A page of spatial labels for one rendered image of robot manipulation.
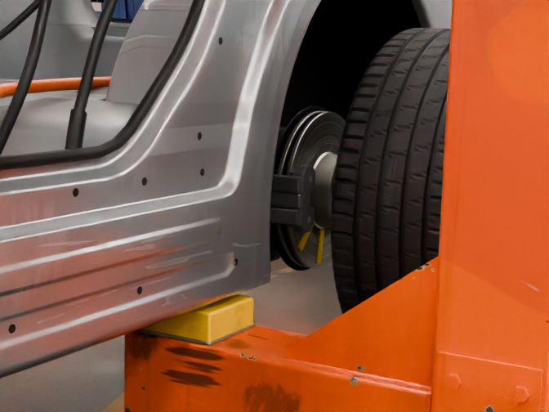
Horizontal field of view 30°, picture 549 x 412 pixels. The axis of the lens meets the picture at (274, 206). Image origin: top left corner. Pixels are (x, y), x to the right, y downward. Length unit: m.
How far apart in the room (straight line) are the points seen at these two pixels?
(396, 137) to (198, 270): 0.43
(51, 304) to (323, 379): 0.42
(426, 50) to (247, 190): 0.45
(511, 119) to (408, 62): 0.54
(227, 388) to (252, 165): 0.35
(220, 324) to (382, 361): 0.29
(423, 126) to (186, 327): 0.51
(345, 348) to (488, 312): 0.23
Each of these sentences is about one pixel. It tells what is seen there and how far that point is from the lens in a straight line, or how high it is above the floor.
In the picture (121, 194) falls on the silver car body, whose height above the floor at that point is 0.93.
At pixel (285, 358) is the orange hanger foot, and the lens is 1.53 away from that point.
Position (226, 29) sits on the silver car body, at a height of 1.16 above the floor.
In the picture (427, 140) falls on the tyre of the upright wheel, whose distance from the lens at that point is 1.71.
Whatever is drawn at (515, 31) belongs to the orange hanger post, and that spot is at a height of 1.16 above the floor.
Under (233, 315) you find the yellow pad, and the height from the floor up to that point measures 0.71.
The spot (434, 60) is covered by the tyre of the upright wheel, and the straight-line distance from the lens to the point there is 1.82.
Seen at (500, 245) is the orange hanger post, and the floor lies 0.89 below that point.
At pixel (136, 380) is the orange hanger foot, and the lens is 1.67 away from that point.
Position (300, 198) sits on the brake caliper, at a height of 0.86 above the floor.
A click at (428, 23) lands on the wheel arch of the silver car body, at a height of 1.20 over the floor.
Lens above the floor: 1.13
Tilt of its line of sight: 9 degrees down
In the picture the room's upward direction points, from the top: 2 degrees clockwise
